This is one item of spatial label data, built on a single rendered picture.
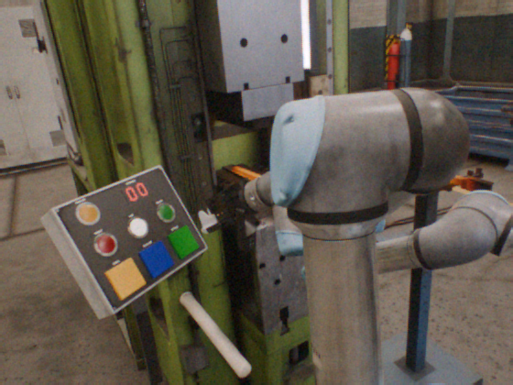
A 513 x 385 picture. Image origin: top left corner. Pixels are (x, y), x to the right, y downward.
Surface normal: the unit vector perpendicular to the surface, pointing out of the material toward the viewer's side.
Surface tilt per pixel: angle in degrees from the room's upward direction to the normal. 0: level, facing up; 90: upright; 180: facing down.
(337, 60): 90
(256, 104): 90
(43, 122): 90
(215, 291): 90
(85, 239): 60
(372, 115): 44
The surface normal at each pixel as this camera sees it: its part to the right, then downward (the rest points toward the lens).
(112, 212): 0.68, -0.35
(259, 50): 0.52, 0.27
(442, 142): 0.32, 0.19
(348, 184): 0.02, 0.19
